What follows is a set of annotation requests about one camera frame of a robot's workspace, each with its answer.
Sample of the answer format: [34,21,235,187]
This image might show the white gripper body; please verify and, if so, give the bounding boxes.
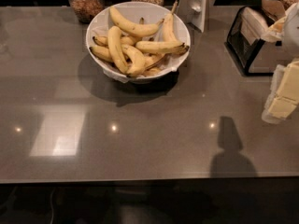
[261,17,286,43]

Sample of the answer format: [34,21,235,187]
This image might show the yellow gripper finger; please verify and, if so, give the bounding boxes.
[262,95,298,124]
[270,59,299,104]

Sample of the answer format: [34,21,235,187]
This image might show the horizontal yellow banana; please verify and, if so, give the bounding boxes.
[135,41,184,54]

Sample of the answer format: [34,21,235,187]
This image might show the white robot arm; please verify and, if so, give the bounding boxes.
[262,3,299,124]

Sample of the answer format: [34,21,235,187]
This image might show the upright right yellow banana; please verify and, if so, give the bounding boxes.
[162,1,190,55]

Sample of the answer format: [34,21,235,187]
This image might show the bottom small yellow banana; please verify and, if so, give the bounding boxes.
[143,67,161,77]

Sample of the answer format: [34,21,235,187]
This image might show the white bowl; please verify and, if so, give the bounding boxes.
[85,1,192,85]

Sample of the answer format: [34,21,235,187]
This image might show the front centre yellow banana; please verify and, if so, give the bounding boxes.
[121,44,146,77]

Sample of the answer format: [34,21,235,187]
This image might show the top curved yellow banana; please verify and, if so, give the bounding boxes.
[109,7,164,37]

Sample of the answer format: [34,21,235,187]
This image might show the left upper small banana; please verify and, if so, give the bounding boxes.
[93,35,141,47]

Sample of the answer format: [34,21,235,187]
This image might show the long middle yellow banana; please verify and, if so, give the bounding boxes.
[107,26,128,74]

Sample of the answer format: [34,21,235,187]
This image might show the left lower yellow banana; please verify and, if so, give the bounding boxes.
[89,46,113,63]

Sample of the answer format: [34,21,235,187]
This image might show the black napkin holder box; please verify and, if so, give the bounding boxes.
[225,6,292,77]

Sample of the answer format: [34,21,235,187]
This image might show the glass jar with brown cereal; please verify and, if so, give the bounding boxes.
[68,0,105,23]

